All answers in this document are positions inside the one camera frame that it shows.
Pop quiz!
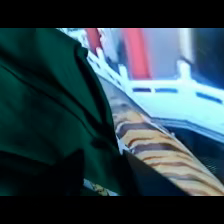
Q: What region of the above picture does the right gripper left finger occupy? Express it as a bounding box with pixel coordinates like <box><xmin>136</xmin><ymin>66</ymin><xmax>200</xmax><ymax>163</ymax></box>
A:
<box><xmin>42</xmin><ymin>149</ymin><xmax>86</xmax><ymax>197</ymax></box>

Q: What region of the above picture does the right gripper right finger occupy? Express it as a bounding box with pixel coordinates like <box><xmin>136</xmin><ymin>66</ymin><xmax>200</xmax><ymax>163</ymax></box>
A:
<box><xmin>122</xmin><ymin>149</ymin><xmax>188</xmax><ymax>197</ymax></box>

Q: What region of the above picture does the dark green garment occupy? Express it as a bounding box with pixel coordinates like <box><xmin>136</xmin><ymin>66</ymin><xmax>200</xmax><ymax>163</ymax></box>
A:
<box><xmin>0</xmin><ymin>28</ymin><xmax>135</xmax><ymax>197</ymax></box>

